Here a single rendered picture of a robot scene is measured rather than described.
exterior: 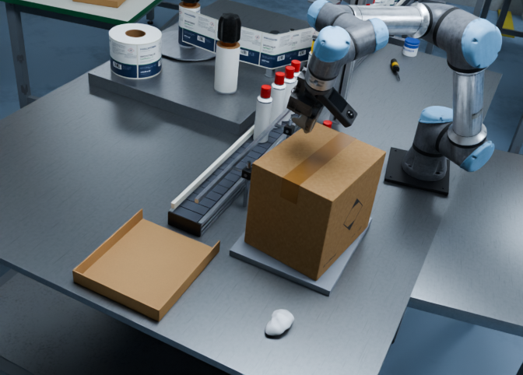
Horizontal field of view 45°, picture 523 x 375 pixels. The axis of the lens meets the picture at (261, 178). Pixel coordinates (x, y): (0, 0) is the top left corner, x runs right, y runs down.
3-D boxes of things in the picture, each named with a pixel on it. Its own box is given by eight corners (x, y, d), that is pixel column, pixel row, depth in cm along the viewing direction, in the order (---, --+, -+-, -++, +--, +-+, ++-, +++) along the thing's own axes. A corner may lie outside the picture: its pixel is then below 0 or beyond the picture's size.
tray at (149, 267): (142, 219, 183) (141, 208, 181) (219, 251, 175) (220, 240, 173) (73, 282, 161) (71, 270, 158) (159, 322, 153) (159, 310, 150)
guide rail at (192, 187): (313, 72, 259) (314, 68, 258) (316, 73, 259) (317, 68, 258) (170, 208, 178) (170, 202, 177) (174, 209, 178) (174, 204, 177)
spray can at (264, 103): (257, 134, 218) (262, 81, 206) (270, 138, 216) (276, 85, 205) (250, 141, 214) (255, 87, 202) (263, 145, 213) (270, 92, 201)
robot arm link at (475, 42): (461, 140, 210) (464, -2, 171) (496, 163, 200) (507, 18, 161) (435, 159, 207) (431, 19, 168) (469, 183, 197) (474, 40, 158)
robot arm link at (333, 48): (361, 42, 139) (331, 54, 136) (348, 73, 148) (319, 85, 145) (341, 18, 142) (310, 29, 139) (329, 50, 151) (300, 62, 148)
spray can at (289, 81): (279, 113, 231) (286, 63, 220) (293, 117, 230) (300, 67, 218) (273, 120, 228) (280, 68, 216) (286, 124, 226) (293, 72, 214)
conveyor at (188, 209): (356, 40, 306) (358, 33, 304) (372, 44, 303) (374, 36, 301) (171, 222, 181) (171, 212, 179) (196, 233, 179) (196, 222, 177)
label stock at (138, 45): (110, 57, 256) (108, 22, 248) (159, 56, 261) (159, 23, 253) (110, 79, 241) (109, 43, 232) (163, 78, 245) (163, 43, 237)
